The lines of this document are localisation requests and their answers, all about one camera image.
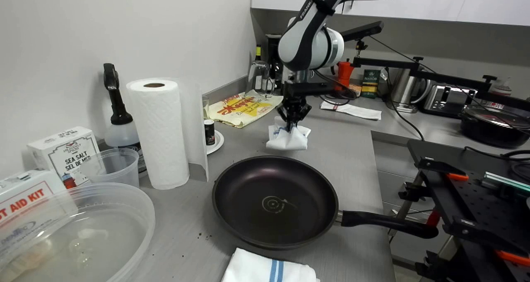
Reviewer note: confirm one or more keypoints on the black frying pan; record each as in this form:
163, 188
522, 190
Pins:
275, 201

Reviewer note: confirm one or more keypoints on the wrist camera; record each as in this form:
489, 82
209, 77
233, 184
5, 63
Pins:
325, 89

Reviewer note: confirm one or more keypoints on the folded white blue-striped towel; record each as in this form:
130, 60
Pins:
256, 269

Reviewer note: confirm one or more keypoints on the yellow printed cloth bag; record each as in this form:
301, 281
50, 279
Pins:
244, 108

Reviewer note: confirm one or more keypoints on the paper towel roll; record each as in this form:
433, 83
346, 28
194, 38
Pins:
159, 133

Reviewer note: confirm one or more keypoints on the white salt box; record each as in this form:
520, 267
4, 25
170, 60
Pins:
62, 149

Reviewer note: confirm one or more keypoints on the dark glass bottle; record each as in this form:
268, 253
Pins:
258, 53

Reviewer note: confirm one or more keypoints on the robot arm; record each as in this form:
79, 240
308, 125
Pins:
308, 29

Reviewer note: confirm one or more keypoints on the black coffee maker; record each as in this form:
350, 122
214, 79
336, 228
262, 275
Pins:
273, 58

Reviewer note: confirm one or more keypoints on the green box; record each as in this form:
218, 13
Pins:
370, 83

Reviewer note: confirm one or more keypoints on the red moka pot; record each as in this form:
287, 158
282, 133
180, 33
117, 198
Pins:
344, 73

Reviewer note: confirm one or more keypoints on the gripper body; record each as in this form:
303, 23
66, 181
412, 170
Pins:
296, 95

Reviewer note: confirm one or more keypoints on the aluminium rail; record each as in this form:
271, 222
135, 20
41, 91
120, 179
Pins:
505, 181

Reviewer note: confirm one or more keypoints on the large clear plastic container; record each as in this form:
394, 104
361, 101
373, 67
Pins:
78, 244

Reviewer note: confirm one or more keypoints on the white first aid box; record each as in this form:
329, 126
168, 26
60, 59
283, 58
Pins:
25, 199

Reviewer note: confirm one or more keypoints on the clear plastic cup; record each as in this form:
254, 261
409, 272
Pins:
114, 168

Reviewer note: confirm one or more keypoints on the clear spray bottle black nozzle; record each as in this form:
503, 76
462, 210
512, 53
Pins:
121, 128

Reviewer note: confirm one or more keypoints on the camera on mount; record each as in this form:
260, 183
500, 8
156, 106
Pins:
364, 29

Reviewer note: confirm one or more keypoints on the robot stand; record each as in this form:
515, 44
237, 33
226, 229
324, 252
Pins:
476, 207

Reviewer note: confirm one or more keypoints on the small dark jar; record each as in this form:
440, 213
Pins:
209, 132

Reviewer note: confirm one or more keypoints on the black pot with glass lid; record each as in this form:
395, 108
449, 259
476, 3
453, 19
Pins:
492, 126

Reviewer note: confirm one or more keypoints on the folded white cloth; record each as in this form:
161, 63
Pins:
352, 110

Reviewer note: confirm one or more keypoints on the stainless steel kettle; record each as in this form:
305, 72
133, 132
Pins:
403, 87

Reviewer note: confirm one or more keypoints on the white saucer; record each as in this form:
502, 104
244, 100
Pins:
218, 143

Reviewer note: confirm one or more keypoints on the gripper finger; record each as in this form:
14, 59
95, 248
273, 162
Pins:
303, 113
285, 114

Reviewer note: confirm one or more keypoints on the clear plastic bottle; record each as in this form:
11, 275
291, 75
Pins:
502, 87

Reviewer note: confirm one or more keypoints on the silver toaster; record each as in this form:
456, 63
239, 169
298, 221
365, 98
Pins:
449, 100

